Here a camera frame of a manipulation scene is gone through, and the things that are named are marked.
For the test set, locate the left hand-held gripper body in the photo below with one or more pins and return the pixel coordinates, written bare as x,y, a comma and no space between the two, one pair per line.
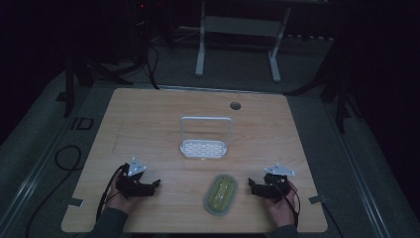
130,185

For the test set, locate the person's right hand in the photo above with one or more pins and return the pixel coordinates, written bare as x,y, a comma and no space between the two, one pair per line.
284,211

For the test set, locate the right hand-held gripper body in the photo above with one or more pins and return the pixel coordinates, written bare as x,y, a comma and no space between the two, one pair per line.
275,188

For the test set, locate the white metal stand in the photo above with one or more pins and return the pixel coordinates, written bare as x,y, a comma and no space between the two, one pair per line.
241,26

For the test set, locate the person's left hand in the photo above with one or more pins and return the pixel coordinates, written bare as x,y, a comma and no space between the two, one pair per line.
119,202

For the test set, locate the black tripod stand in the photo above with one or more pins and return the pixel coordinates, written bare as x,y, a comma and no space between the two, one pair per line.
69,86
341,102

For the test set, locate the green oval lidded container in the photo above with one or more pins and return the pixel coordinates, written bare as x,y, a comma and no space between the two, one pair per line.
221,195

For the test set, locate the grey tape strip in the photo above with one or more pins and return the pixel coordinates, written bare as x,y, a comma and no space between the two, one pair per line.
76,202
317,199

